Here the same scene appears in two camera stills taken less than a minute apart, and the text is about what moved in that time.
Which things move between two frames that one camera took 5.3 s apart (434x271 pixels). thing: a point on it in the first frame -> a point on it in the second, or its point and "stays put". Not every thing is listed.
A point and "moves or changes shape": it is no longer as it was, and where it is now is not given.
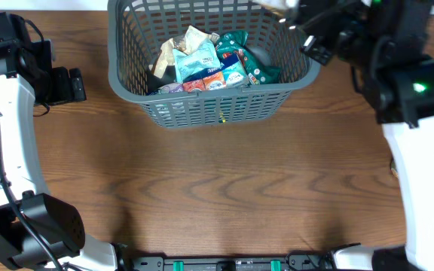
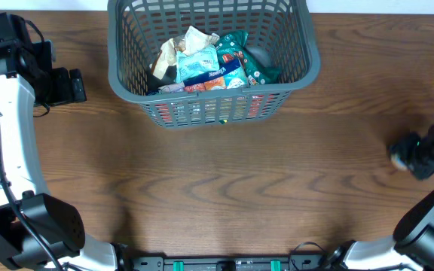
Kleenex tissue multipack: x=230 y=74 moves or changes shape
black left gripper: x=61 y=85 stays put
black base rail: x=302 y=262 stays put
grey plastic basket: x=139 y=31 stays put
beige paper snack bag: x=193 y=36 stays put
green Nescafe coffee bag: x=229 y=44 stays put
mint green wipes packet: x=202 y=59 stays put
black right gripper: x=321 y=50 -> x=405 y=153
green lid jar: x=393 y=170 moves or changes shape
